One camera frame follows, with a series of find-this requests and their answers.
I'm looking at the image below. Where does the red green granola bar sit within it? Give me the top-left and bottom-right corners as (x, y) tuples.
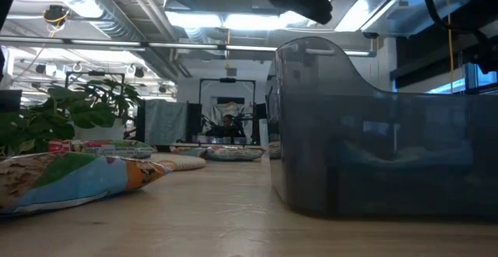
(205, 145), (265, 162)
(47, 139), (157, 160)

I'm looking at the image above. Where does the green orange granola bar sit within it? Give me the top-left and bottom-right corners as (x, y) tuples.
(0, 150), (172, 216)

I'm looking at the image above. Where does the person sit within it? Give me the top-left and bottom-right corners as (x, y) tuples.
(212, 113), (244, 138)

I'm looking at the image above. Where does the grey divider panel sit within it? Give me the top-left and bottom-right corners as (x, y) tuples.
(142, 99), (188, 146)

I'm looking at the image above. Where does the dark grey plastic bin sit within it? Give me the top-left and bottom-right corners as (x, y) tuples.
(266, 35), (498, 217)

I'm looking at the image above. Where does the white plant pot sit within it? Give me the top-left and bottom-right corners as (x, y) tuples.
(72, 117), (126, 141)

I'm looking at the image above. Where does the green artificial plant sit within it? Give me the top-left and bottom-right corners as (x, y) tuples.
(0, 78), (143, 157)

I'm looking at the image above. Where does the black monitor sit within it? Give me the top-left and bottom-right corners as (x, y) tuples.
(0, 89), (23, 113)

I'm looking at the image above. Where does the black station frame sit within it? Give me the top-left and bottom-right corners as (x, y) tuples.
(198, 77), (257, 146)

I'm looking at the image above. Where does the ceiling light rail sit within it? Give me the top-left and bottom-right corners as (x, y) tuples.
(0, 35), (377, 58)

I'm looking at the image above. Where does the yellow hanging cable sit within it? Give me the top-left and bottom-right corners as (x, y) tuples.
(446, 0), (454, 94)

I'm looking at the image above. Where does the silver air duct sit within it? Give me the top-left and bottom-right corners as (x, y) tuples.
(33, 0), (184, 79)

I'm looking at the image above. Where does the yellow cable reel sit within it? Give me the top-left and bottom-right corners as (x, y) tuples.
(42, 4), (71, 26)

